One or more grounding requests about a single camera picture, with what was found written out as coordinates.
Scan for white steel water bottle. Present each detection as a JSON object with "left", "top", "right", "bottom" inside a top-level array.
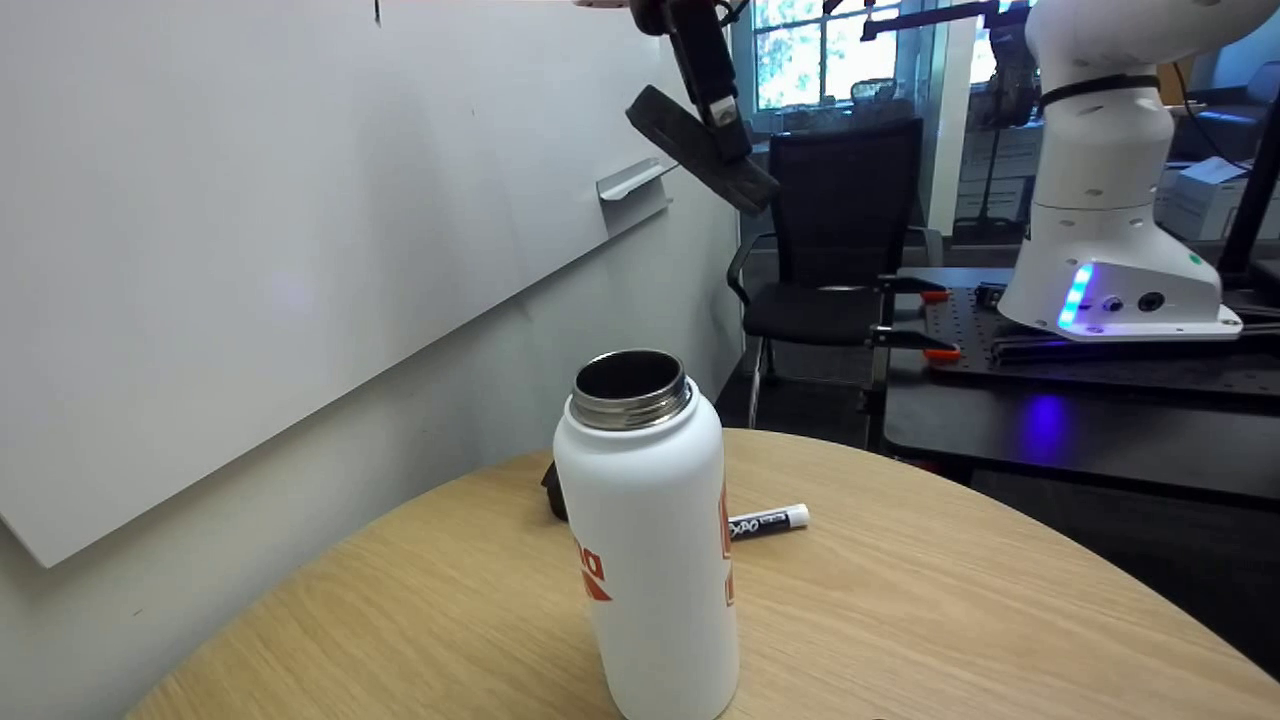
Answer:
[{"left": 547, "top": 350, "right": 743, "bottom": 720}]

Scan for black office chair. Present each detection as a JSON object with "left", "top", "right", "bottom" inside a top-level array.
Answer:
[{"left": 723, "top": 115, "right": 936, "bottom": 435}]

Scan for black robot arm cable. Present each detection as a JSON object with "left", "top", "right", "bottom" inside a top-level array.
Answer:
[{"left": 1038, "top": 74, "right": 1164, "bottom": 114}]

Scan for white wall whiteboard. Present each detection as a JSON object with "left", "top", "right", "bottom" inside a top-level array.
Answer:
[{"left": 0, "top": 0, "right": 674, "bottom": 571}]

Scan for black bottle lid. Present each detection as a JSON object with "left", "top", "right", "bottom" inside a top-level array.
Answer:
[{"left": 536, "top": 461, "right": 572, "bottom": 527}]

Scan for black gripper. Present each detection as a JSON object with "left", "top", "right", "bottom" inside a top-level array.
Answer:
[{"left": 622, "top": 0, "right": 747, "bottom": 133}]

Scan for silver whiteboard tray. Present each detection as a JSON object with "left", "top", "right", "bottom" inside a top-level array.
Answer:
[{"left": 591, "top": 157, "right": 679, "bottom": 212}]

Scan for black vertical post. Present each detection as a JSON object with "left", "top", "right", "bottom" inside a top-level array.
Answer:
[{"left": 1217, "top": 126, "right": 1280, "bottom": 293}]

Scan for bright window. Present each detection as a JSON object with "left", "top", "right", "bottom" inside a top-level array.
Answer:
[{"left": 747, "top": 0, "right": 1070, "bottom": 115}]

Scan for white cardboard box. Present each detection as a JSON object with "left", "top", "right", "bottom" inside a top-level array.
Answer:
[{"left": 1167, "top": 154, "right": 1250, "bottom": 247}]

